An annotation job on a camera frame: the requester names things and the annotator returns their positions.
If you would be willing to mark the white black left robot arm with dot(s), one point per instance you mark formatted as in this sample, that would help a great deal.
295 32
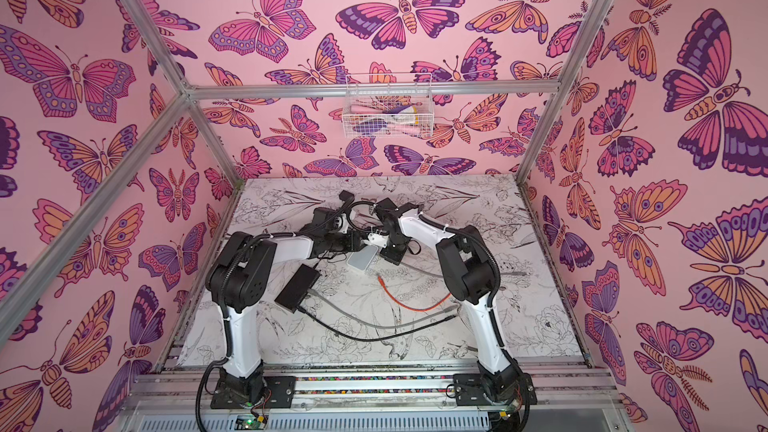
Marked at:
238 281

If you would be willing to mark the black power adapter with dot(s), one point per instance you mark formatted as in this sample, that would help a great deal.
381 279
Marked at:
358 214

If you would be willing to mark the white network switch box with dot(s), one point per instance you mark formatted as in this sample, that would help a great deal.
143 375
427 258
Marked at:
362 260

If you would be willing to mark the aluminium frame post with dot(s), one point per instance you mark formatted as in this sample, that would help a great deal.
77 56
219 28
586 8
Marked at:
167 64

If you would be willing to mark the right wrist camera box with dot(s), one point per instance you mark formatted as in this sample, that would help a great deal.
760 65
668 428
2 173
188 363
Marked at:
377 239

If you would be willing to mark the black network switch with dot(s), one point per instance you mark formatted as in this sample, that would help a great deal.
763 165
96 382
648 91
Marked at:
297 288

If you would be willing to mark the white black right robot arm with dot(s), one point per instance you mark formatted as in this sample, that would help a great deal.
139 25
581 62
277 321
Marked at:
472 276

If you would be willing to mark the white wire basket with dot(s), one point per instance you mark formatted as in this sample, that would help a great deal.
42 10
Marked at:
389 104

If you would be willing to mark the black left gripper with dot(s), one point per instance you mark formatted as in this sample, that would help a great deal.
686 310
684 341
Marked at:
354 241

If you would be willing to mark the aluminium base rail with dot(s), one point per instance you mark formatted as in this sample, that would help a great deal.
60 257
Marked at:
562 396

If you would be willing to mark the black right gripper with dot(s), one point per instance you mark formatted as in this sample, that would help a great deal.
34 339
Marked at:
390 247

